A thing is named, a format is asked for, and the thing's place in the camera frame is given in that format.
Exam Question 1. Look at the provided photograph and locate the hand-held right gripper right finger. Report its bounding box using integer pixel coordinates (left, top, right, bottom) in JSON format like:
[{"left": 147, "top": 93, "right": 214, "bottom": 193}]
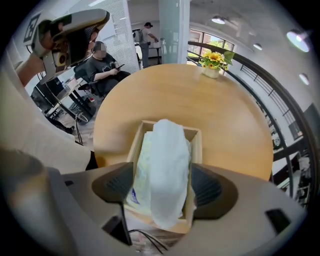
[{"left": 171, "top": 163, "right": 308, "bottom": 256}]

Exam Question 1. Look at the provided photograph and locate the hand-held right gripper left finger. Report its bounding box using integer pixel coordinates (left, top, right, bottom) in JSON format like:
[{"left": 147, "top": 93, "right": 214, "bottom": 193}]
[{"left": 47, "top": 161, "right": 135, "bottom": 256}]

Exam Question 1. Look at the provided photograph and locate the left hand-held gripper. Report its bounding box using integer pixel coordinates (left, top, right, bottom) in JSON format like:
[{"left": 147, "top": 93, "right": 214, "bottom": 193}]
[{"left": 23, "top": 8, "right": 111, "bottom": 86}]

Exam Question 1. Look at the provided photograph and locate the white soft tissue pack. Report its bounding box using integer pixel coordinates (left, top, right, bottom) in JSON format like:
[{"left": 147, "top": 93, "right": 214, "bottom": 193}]
[{"left": 126, "top": 118, "right": 193, "bottom": 230}]

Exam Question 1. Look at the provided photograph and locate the wooden tissue box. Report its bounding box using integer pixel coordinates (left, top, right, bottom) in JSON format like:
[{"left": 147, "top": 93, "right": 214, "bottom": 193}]
[{"left": 123, "top": 119, "right": 203, "bottom": 235}]

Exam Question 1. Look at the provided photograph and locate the person's left forearm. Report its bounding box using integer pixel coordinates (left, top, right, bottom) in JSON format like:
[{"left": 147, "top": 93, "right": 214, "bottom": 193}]
[{"left": 16, "top": 52, "right": 46, "bottom": 87}]

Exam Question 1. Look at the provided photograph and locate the person's left hand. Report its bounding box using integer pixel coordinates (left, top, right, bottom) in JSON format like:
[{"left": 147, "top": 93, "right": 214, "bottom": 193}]
[{"left": 37, "top": 19, "right": 55, "bottom": 50}]

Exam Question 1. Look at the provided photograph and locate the black office chair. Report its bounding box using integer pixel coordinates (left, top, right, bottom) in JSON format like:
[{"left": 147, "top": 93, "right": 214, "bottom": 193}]
[{"left": 73, "top": 62, "right": 106, "bottom": 99}]

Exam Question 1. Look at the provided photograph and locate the light wooden side table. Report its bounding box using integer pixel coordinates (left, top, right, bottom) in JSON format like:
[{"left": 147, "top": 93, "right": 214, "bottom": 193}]
[{"left": 32, "top": 76, "right": 96, "bottom": 124}]

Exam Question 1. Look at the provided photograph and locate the frosted glass partition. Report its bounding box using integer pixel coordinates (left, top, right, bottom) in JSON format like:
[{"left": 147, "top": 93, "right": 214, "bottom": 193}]
[{"left": 157, "top": 0, "right": 191, "bottom": 66}]

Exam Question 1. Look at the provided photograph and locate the person's beige shirt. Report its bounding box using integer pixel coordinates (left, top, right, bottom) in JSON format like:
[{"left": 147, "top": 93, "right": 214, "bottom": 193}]
[{"left": 0, "top": 44, "right": 93, "bottom": 175}]

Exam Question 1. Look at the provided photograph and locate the round wooden table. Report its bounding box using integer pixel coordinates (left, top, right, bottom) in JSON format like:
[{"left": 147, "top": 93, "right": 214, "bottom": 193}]
[{"left": 92, "top": 63, "right": 275, "bottom": 235}]

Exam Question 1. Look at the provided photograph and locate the curved dark metal railing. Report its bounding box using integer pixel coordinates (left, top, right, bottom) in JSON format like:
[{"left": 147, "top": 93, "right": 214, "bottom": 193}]
[{"left": 186, "top": 41, "right": 319, "bottom": 208}]

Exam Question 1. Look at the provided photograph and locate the large window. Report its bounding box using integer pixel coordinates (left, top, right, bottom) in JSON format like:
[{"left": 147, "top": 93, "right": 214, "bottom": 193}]
[{"left": 189, "top": 28, "right": 235, "bottom": 58}]

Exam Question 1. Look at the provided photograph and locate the potted sunflower bouquet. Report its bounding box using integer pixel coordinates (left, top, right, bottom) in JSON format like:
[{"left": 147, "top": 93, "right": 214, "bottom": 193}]
[{"left": 198, "top": 50, "right": 236, "bottom": 80}]

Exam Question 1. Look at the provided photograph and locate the bundle of black cables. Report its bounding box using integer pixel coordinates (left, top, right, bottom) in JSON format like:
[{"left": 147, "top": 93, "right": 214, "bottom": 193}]
[{"left": 127, "top": 228, "right": 169, "bottom": 252}]

